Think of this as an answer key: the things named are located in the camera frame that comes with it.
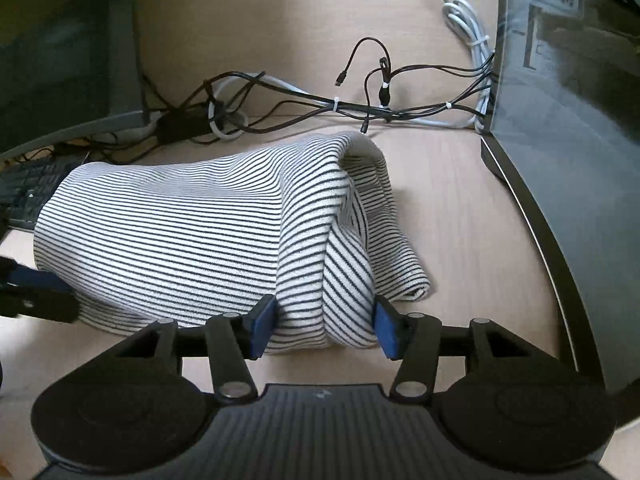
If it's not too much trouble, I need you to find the black keyboard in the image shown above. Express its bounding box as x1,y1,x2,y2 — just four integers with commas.
0,157,92,231

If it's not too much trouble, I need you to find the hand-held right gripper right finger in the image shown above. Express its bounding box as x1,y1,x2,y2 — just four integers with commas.
372,295,551,403

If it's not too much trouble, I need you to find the striped shirt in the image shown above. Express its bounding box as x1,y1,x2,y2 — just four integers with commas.
32,131,433,353

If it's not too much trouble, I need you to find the grey computer monitor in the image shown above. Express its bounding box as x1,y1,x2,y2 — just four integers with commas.
0,0,153,161

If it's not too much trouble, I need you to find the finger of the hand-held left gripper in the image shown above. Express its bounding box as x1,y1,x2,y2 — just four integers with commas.
0,256,76,295
0,282,80,323

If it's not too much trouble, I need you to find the computer tower case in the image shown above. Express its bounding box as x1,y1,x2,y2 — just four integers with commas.
480,0,640,396

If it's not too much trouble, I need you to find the black power adapter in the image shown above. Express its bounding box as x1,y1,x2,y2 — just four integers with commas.
156,109,213,144

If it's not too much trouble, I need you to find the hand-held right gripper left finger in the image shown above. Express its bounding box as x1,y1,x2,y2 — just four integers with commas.
115,294,278,405

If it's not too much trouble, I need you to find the bundle of cables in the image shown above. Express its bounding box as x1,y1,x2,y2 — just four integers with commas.
209,0,497,142

